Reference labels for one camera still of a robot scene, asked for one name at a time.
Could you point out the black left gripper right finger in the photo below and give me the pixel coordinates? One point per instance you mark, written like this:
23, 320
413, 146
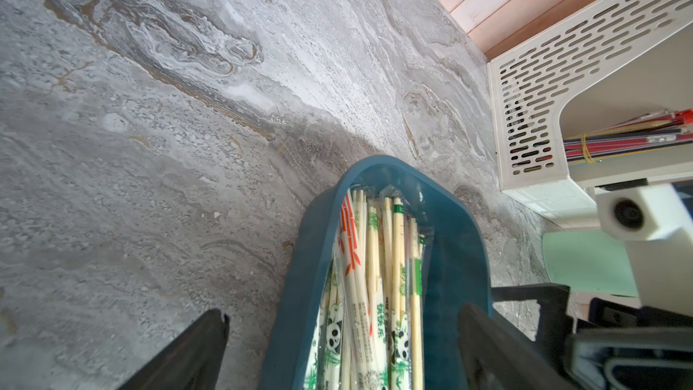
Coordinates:
495, 359

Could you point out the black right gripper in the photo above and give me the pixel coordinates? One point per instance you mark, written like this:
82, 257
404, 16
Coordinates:
617, 347

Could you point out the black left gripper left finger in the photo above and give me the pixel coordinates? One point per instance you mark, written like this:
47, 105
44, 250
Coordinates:
192, 361

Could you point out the teal plastic storage tray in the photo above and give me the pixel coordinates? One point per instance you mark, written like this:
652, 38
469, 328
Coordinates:
455, 272

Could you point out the green printed chopsticks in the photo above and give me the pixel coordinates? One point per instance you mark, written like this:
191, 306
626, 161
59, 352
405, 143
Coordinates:
401, 355

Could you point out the red printed chopsticks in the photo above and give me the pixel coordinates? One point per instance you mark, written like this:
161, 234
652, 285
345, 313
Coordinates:
357, 304

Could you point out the panda printed wrapped chopsticks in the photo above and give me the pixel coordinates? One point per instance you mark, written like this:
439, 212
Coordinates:
324, 365

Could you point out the mint green pen cup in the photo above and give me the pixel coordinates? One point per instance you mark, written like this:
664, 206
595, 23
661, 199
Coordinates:
588, 261

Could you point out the white file organizer rack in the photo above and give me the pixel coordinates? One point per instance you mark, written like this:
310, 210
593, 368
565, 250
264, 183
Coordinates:
532, 83

